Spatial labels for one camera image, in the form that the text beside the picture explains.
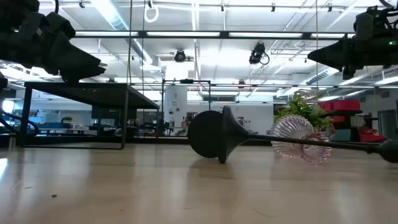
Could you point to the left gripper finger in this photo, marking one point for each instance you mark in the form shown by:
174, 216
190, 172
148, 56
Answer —
70, 79
77, 59

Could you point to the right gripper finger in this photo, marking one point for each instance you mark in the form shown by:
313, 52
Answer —
335, 53
349, 73

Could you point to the pink ribbed glass candle holder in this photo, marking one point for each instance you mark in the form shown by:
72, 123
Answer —
292, 127

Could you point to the red plastic bin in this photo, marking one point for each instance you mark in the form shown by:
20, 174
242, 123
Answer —
371, 137
340, 105

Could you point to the small green potted plant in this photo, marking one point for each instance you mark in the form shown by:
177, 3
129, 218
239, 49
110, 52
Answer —
298, 107

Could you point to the teal box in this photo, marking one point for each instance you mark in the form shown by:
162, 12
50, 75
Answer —
341, 135

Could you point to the person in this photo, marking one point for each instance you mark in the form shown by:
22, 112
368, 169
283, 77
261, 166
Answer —
185, 123

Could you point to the silver ventilation duct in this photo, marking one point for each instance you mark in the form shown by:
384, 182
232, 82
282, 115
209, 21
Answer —
115, 18

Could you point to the black overhead camera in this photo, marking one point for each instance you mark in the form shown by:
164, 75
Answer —
257, 53
179, 56

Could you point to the black aluminium table frame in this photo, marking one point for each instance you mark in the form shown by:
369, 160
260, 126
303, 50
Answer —
155, 140

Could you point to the black background rig frame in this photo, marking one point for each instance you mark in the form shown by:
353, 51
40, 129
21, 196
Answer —
186, 81

